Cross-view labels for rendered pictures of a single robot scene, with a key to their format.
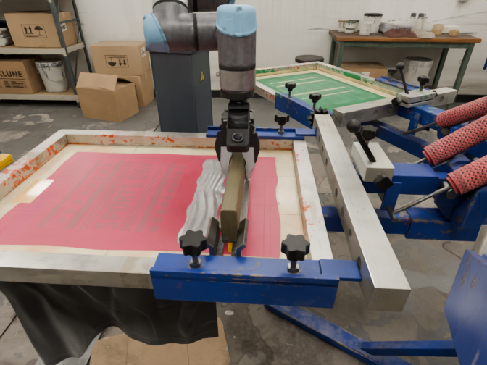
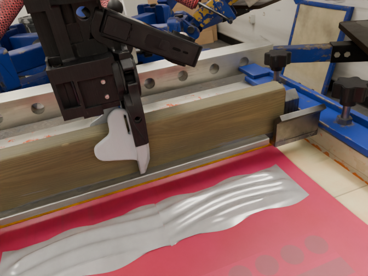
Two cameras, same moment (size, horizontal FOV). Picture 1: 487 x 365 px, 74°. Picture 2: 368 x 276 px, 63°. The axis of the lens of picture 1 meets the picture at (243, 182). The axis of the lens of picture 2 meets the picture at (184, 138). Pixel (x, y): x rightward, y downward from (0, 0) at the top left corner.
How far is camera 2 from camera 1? 0.80 m
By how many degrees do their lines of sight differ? 88
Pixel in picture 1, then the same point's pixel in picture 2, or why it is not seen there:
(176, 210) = (242, 242)
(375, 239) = (224, 50)
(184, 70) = not seen: outside the picture
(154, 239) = (333, 225)
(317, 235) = (213, 92)
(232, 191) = (239, 91)
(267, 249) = not seen: hidden behind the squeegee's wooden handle
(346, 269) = (252, 67)
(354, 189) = (155, 64)
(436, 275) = not seen: hidden behind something
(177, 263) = (360, 132)
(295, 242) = (279, 52)
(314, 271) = (265, 78)
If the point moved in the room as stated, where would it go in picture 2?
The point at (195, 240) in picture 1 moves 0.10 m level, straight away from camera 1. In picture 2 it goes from (351, 80) to (302, 105)
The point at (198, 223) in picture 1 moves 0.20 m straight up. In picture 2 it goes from (255, 188) to (261, 22)
